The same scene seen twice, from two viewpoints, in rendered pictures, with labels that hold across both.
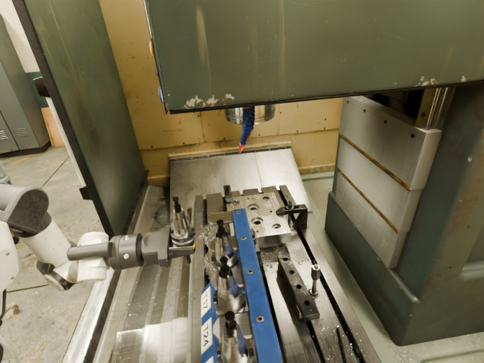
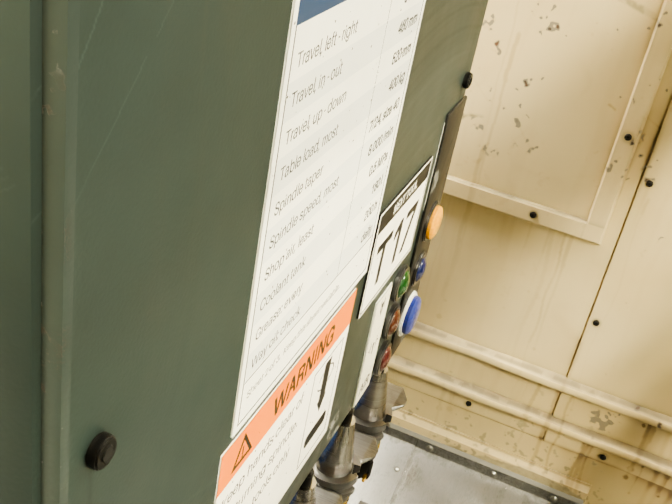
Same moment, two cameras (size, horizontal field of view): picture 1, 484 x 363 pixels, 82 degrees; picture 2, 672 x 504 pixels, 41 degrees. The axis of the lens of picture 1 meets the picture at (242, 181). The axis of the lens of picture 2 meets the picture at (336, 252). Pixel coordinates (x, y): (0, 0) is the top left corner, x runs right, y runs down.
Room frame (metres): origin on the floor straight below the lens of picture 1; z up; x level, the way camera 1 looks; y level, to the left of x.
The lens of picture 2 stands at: (1.10, 0.30, 1.96)
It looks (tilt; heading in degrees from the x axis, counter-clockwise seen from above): 30 degrees down; 202
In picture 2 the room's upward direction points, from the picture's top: 11 degrees clockwise
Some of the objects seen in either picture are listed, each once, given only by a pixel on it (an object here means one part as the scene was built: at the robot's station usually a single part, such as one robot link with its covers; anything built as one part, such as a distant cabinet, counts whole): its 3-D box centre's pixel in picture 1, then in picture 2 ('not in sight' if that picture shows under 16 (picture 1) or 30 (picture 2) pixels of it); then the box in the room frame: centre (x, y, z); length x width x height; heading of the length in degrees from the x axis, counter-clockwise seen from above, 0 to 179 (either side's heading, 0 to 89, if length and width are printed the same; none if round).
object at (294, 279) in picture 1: (294, 286); not in sight; (0.61, -0.15, 0.93); 0.26 x 0.05 x 0.06; 11
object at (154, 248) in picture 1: (148, 248); not in sight; (0.56, 0.26, 1.19); 0.13 x 0.12 x 0.10; 6
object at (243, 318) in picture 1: (232, 327); (349, 443); (0.30, 0.04, 1.21); 0.07 x 0.05 x 0.01; 96
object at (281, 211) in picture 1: (291, 214); not in sight; (0.93, -0.20, 0.97); 0.13 x 0.03 x 0.15; 96
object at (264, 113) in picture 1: (248, 97); not in sight; (0.86, -0.04, 1.49); 0.16 x 0.16 x 0.12
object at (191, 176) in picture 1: (238, 190); not in sight; (1.52, 0.03, 0.75); 0.89 x 0.67 x 0.26; 96
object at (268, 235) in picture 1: (255, 217); not in sight; (0.94, -0.05, 0.97); 0.29 x 0.23 x 0.05; 6
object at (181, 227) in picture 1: (180, 220); not in sight; (0.57, 0.16, 1.26); 0.04 x 0.04 x 0.07
